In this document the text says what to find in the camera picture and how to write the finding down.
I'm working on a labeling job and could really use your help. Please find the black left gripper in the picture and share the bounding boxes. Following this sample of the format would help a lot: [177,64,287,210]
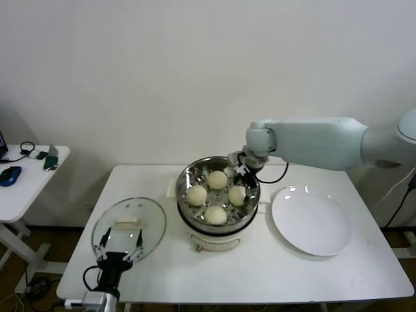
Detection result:
[93,227,144,295]

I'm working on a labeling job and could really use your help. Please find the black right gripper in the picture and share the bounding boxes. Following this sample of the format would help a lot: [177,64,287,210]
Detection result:
[231,168,258,201]

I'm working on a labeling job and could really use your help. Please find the white steamed baozi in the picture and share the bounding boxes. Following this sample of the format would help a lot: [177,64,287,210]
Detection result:
[203,205,228,226]
[207,170,228,190]
[186,185,208,207]
[227,186,248,207]

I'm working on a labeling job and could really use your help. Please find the round glass pot lid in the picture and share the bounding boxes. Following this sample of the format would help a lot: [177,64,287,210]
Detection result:
[92,196,168,265]

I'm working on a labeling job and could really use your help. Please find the stainless steel steamer basket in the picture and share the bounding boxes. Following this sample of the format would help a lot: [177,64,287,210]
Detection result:
[175,156,262,235]

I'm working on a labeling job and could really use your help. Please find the white electric cooking pot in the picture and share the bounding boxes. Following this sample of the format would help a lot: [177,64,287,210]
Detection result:
[166,180,271,253]

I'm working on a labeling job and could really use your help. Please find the large white plate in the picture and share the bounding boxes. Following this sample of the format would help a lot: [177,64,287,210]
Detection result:
[271,185,353,257]

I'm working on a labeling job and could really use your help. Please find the white side table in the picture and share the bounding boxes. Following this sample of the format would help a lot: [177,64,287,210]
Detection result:
[0,144,72,287]

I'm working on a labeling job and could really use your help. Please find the green card holder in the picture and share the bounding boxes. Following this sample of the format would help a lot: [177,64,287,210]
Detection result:
[44,155,61,172]

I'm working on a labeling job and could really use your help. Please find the blue computer mouse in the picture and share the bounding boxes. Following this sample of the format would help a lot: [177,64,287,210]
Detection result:
[0,165,23,188]

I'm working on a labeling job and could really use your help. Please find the dark laptop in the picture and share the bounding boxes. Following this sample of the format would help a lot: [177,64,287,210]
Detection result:
[0,128,9,161]

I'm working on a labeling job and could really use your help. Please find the white stand foot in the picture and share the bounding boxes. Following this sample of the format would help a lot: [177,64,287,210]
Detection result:
[395,230,416,260]

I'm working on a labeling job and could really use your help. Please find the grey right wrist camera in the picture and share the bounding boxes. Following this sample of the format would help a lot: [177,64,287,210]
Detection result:
[226,150,248,178]

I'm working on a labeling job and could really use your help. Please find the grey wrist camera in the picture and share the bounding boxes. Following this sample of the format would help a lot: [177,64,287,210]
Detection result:
[226,150,248,178]
[64,291,108,312]

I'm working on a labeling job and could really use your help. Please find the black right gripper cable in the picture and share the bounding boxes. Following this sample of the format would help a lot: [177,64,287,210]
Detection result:
[255,161,290,185]

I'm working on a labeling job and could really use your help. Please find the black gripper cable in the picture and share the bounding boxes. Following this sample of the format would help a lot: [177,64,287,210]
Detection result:
[83,265,102,292]
[255,161,290,185]

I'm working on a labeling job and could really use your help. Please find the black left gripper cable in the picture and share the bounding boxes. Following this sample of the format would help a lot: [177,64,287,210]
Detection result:
[83,265,102,292]

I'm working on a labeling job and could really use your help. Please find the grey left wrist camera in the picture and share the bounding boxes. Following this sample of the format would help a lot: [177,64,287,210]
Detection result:
[64,291,108,312]

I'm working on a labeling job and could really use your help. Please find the black floor cables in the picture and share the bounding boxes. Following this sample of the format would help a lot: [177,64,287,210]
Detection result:
[12,272,62,312]

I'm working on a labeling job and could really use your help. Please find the black headphone cable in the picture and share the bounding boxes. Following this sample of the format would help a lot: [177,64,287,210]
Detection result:
[0,141,37,163]

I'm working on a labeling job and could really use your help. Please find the white wall cable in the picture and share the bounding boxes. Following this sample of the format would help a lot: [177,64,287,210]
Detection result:
[372,167,416,209]

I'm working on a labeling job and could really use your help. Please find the black power cable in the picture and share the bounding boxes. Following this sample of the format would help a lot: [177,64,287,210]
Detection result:
[385,174,416,228]

